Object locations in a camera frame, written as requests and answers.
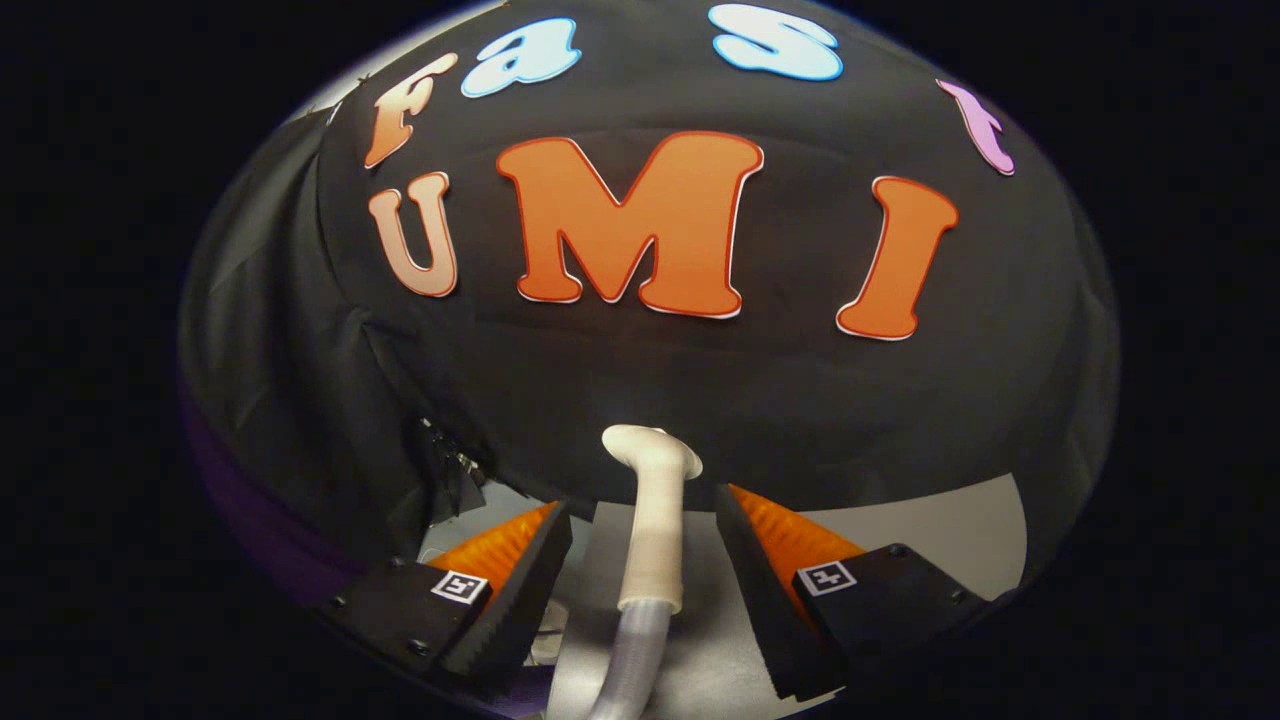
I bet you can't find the cream garment steamer with hose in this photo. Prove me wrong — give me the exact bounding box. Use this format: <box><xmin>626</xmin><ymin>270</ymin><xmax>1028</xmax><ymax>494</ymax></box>
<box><xmin>585</xmin><ymin>424</ymin><xmax>704</xmax><ymax>720</ymax></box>

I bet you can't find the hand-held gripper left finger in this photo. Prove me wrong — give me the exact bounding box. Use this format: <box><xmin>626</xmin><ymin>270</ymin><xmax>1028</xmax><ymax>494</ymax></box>
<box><xmin>320</xmin><ymin>500</ymin><xmax>574</xmax><ymax>701</ymax></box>

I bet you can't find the grey drawer cabinet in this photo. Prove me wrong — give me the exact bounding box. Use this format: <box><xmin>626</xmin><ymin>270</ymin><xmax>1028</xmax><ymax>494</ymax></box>
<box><xmin>420</xmin><ymin>470</ymin><xmax>1031</xmax><ymax>720</ymax></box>

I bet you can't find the purple corduroy jacket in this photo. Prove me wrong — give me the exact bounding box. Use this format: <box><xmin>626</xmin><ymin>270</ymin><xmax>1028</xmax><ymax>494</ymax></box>
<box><xmin>180</xmin><ymin>395</ymin><xmax>361</xmax><ymax>611</ymax></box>

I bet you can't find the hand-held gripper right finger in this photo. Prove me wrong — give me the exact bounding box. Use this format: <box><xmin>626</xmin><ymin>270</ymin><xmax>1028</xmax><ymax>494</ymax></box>
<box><xmin>714</xmin><ymin>484</ymin><xmax>1011</xmax><ymax>701</ymax></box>

